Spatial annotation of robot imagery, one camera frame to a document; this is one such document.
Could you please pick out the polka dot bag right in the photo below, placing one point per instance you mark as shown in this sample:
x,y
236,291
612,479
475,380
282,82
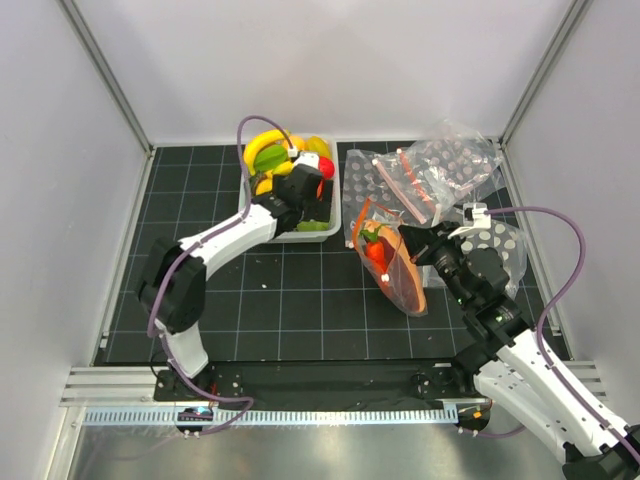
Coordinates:
x,y
509,242

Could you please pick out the red strawberry upper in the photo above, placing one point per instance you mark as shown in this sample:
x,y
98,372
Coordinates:
x,y
326,167

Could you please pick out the right aluminium frame post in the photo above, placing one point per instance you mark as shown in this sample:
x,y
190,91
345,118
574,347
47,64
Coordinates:
x,y
552,54

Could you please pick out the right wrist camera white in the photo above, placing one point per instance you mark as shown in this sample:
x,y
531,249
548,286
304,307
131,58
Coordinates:
x,y
476,219

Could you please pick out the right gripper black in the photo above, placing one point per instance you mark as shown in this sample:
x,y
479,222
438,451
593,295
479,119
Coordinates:
x,y
421,237

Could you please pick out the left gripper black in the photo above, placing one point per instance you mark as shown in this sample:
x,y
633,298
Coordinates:
x,y
320,209

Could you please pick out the polka dot bag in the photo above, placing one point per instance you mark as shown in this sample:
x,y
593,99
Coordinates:
x,y
509,242
457,163

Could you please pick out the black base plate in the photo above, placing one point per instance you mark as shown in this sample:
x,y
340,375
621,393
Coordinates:
x,y
339,385

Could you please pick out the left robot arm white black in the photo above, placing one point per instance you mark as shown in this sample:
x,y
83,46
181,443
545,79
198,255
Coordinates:
x,y
172,288

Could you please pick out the aluminium frame post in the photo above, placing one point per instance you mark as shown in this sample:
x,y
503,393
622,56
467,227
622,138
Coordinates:
x,y
552,54
100,63

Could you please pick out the black grid mat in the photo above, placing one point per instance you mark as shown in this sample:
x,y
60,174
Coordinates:
x,y
299,301

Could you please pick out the white plastic food bin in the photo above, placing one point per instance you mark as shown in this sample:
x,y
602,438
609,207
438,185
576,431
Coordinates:
x,y
335,222

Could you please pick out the orange fruit toy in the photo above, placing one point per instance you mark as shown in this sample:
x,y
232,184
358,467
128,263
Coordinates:
x,y
298,142

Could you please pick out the slotted cable duct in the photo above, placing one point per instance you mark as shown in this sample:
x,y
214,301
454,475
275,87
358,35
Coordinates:
x,y
200,417

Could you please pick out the yellow starfruit toy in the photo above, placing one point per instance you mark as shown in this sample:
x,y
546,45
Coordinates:
x,y
318,145

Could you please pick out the small yellow banana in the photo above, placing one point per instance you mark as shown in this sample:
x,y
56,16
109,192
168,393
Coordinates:
x,y
283,169

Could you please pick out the left aluminium frame post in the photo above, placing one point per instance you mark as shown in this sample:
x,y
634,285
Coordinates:
x,y
100,63

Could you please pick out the zip bag red zipper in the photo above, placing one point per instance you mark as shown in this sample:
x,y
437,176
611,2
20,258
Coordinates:
x,y
370,215

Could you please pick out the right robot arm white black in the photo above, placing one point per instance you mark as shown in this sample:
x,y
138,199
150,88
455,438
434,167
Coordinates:
x,y
510,362

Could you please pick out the bok choy toy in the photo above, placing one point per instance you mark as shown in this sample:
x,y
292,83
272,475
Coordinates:
x,y
312,226

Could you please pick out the hot dog toy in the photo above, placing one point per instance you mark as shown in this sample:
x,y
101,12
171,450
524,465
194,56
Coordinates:
x,y
402,281

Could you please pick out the orange carrot toy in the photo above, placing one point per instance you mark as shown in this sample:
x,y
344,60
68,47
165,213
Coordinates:
x,y
374,247

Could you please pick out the polka dot bag back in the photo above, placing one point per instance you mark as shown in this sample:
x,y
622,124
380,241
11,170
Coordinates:
x,y
457,163

